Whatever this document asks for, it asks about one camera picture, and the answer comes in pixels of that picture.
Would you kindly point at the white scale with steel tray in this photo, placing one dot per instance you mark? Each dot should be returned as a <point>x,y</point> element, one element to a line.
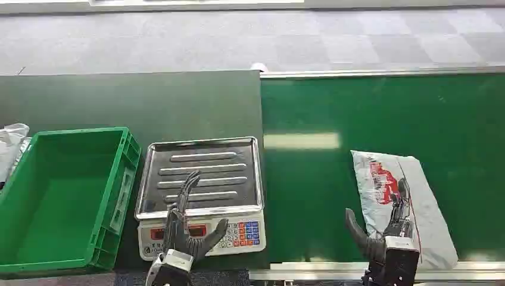
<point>221,185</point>

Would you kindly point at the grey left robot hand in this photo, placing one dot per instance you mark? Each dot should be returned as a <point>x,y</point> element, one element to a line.
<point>182,237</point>

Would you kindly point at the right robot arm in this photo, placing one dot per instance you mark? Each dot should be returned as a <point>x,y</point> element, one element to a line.
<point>394,268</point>

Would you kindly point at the metal conveyor rail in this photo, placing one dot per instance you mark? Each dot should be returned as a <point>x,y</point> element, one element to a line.
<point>315,271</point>
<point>374,72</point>

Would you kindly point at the green plastic crate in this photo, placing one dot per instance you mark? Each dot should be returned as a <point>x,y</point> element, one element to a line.
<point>63,201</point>

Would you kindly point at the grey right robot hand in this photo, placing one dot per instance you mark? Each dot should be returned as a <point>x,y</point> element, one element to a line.
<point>374,246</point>

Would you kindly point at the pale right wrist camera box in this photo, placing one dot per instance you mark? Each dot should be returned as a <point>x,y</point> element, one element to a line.
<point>401,243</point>

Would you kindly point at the grey parcel with red print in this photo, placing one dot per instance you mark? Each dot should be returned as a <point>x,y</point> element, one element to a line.
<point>428,213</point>

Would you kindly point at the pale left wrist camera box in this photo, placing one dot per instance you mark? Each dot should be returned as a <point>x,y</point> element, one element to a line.
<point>178,259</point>

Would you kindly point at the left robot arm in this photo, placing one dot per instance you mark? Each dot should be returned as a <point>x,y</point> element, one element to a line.
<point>167,275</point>

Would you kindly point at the green conveyor belt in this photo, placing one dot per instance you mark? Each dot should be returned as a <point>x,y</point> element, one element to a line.
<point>355,118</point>

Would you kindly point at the small white round object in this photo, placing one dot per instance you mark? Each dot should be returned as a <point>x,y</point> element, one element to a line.
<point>259,67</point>

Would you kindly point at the white plastic bag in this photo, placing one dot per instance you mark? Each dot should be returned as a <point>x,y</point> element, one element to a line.
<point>10,148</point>

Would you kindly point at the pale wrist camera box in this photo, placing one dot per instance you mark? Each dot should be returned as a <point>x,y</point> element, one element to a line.
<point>401,243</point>
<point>178,259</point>

